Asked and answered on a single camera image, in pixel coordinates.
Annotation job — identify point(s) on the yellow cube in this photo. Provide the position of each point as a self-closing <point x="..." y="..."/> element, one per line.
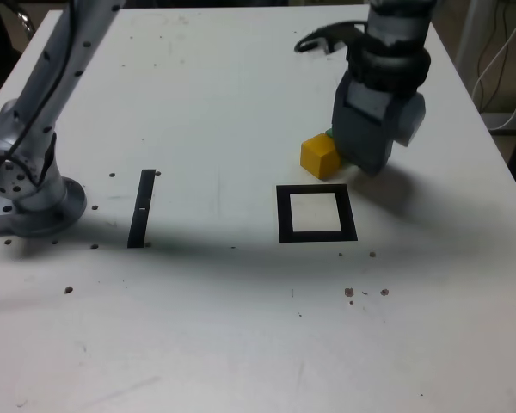
<point x="316" y="157"/>

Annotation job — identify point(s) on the white vertical post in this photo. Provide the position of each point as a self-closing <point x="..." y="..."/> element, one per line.
<point x="468" y="26"/>

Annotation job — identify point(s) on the black tape strip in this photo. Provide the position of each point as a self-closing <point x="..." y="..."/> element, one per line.
<point x="141" y="206"/>

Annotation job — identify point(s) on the black tape square outline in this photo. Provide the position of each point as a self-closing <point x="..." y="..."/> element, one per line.
<point x="318" y="237"/>

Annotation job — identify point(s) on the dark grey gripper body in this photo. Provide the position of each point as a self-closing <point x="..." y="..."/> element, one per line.
<point x="370" y="101"/>

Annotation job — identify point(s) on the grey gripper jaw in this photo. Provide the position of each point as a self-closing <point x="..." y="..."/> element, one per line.
<point x="365" y="146"/>

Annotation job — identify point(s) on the green cube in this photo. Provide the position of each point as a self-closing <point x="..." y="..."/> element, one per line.
<point x="329" y="133"/>

